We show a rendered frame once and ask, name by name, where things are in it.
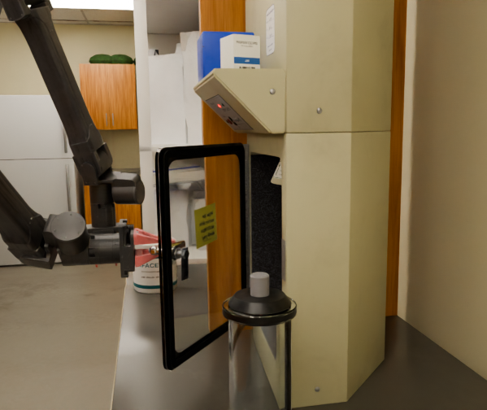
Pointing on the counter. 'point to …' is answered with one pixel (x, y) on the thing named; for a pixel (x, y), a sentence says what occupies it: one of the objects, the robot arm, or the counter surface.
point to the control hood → (250, 96)
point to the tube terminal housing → (332, 184)
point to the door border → (165, 237)
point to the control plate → (228, 113)
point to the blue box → (210, 51)
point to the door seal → (171, 242)
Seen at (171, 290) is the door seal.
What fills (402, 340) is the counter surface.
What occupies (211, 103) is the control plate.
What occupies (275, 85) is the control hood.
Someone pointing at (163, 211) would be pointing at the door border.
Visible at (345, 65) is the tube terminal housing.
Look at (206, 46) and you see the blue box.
